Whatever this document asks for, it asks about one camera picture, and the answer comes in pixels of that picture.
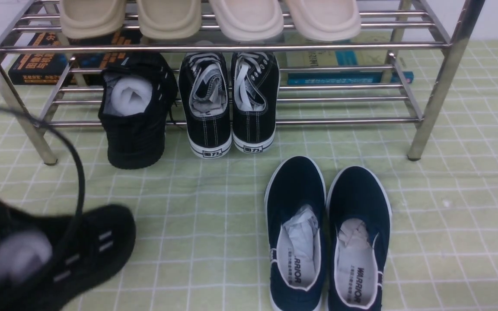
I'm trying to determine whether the left navy slip-on shoe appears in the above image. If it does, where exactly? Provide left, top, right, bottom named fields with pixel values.
left=264, top=156, right=327, bottom=311

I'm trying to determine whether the cream slipper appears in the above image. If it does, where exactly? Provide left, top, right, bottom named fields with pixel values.
left=209, top=0, right=284, bottom=42
left=284, top=0, right=361, bottom=42

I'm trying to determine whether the steel shoe rack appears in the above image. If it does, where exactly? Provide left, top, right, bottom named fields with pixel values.
left=0, top=0, right=485, bottom=162

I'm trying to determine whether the navy slip-on shoe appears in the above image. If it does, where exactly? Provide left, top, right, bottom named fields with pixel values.
left=264, top=156, right=327, bottom=311
left=325, top=166, right=393, bottom=311

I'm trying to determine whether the black canvas sneaker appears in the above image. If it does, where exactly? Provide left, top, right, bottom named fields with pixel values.
left=230, top=52, right=281, bottom=154
left=178, top=52, right=233, bottom=159

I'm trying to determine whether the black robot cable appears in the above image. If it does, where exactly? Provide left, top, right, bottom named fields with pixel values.
left=0, top=103, right=86, bottom=277

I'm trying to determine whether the cream slipper far right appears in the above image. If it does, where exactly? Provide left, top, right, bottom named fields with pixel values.
left=284, top=0, right=361, bottom=42

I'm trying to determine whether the beige slipper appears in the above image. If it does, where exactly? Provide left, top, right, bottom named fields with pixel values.
left=59, top=0, right=127, bottom=39
left=136, top=0, right=202, bottom=40

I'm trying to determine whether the green checkered tablecloth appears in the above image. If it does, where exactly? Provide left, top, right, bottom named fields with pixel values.
left=0, top=39, right=498, bottom=311

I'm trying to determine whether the right navy slip-on shoe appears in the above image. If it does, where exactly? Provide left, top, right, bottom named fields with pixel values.
left=325, top=166, right=393, bottom=311

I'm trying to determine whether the black knit sneaker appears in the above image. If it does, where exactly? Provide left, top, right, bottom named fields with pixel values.
left=98, top=51, right=179, bottom=170
left=0, top=201, right=136, bottom=311

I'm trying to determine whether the left black canvas sneaker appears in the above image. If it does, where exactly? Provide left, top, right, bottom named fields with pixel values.
left=178, top=52, right=233, bottom=159

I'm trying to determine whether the right black canvas sneaker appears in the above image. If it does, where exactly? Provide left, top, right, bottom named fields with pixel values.
left=230, top=52, right=281, bottom=154

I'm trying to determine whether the beige slipper far left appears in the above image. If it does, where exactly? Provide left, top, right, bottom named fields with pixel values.
left=59, top=0, right=127, bottom=39

